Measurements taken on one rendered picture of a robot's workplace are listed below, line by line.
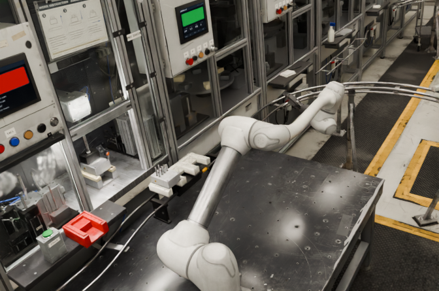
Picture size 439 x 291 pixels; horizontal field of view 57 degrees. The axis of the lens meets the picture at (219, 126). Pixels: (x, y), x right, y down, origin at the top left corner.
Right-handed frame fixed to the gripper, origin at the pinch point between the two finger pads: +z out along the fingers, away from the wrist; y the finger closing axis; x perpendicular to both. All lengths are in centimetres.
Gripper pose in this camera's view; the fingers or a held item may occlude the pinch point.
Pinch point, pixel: (289, 98)
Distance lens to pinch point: 254.3
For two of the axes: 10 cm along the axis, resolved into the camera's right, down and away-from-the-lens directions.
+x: 7.2, -6.9, -0.2
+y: 5.4, 5.4, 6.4
